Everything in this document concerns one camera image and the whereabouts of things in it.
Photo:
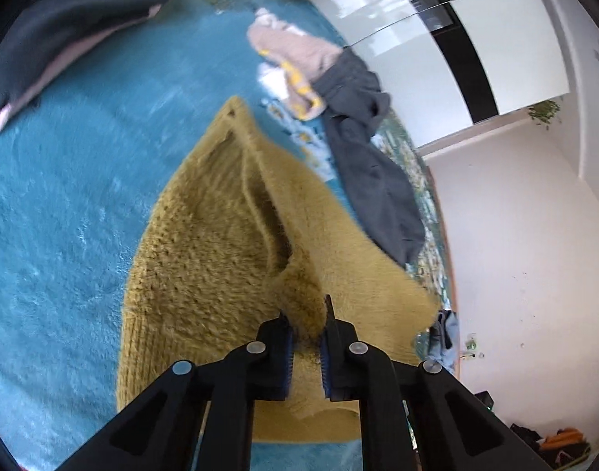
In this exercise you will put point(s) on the green plant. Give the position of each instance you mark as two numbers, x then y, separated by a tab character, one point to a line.
544	111

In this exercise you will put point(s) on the dark navy and pink garment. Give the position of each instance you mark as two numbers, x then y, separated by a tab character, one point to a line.
59	24

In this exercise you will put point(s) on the orange and black items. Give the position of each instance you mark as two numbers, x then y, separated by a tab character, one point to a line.
554	441

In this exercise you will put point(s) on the pink and yellow garment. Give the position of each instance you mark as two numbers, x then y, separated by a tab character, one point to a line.
299	59

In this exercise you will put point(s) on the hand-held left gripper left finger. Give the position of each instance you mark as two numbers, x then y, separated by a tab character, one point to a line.
285	359

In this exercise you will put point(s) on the light blue cloth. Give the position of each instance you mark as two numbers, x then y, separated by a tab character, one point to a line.
445	338

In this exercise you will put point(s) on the teal fluffy blanket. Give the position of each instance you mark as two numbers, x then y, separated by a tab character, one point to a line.
69	196

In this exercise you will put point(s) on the dark grey garment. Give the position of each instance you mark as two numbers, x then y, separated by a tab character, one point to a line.
373	176

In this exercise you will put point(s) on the mustard yellow knit sweater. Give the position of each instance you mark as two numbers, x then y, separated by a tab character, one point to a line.
216	255

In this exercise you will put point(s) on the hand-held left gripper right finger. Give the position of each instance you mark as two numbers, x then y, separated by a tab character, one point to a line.
326	363

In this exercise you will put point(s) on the white glossy wardrobe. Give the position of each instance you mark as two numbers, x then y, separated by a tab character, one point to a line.
456	44

